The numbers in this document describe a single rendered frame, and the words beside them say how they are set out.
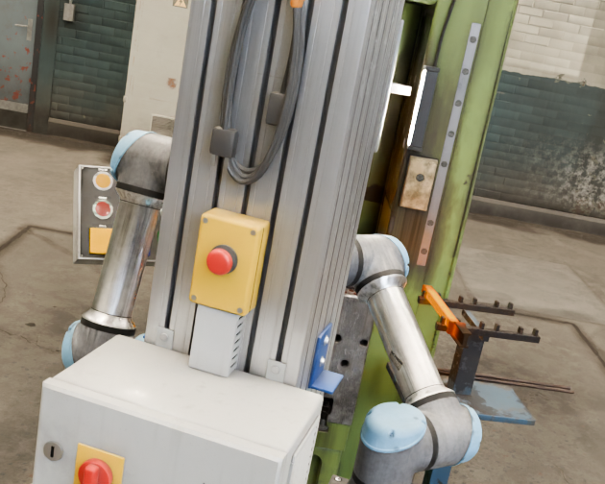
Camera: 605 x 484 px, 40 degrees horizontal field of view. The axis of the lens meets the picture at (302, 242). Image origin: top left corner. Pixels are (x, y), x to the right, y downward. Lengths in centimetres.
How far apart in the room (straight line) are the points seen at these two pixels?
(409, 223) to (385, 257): 95
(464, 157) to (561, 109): 608
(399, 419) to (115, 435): 67
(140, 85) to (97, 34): 95
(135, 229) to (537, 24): 722
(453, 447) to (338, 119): 80
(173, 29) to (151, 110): 78
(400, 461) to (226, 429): 60
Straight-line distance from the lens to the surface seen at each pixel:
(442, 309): 250
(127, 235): 175
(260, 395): 119
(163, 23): 794
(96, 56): 875
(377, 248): 184
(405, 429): 161
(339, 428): 283
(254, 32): 116
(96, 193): 250
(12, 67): 904
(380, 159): 308
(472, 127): 276
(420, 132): 269
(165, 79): 796
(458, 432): 171
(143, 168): 174
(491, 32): 274
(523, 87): 871
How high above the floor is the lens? 177
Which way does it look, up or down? 16 degrees down
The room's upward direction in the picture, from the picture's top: 11 degrees clockwise
